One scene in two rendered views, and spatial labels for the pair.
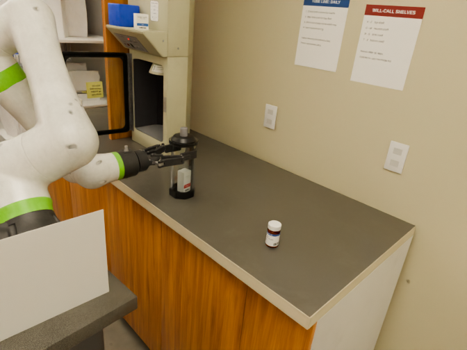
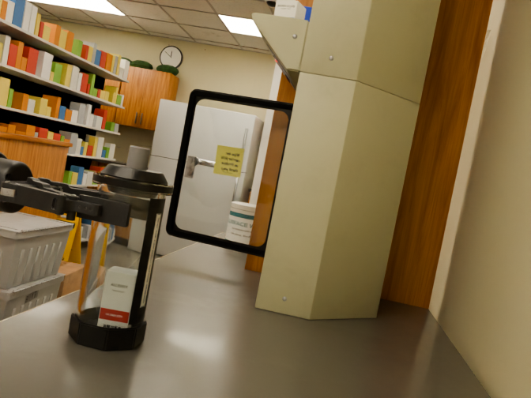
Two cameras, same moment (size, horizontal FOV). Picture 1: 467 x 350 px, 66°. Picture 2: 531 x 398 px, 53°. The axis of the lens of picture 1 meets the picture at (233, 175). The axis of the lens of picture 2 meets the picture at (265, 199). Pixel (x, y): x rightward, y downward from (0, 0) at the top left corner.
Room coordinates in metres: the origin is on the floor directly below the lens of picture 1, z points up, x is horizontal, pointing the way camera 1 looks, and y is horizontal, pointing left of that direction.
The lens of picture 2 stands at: (0.98, -0.50, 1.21)
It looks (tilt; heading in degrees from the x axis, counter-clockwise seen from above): 3 degrees down; 54
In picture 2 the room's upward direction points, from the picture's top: 11 degrees clockwise
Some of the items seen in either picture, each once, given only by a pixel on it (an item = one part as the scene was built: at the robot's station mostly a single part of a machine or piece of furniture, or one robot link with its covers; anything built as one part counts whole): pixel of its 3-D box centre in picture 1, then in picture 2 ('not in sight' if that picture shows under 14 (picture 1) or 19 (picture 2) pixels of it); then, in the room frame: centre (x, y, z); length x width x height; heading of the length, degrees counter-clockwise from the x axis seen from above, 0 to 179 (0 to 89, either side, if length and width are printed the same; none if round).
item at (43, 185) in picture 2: (167, 158); (50, 197); (1.16, 0.24, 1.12); 0.11 x 0.01 x 0.04; 108
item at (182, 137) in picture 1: (183, 136); (136, 170); (1.25, 0.20, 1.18); 0.09 x 0.09 x 0.07
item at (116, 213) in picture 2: (188, 155); (103, 210); (1.21, 0.17, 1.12); 0.07 x 0.01 x 0.03; 135
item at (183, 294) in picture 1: (176, 239); not in sight; (1.63, 0.27, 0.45); 2.05 x 0.67 x 0.90; 47
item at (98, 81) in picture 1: (97, 95); (230, 171); (1.70, 0.69, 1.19); 0.30 x 0.01 x 0.40; 129
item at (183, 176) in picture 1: (183, 165); (121, 254); (1.25, 0.19, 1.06); 0.11 x 0.11 x 0.21
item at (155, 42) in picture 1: (135, 40); (284, 60); (1.67, 0.49, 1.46); 0.32 x 0.12 x 0.10; 47
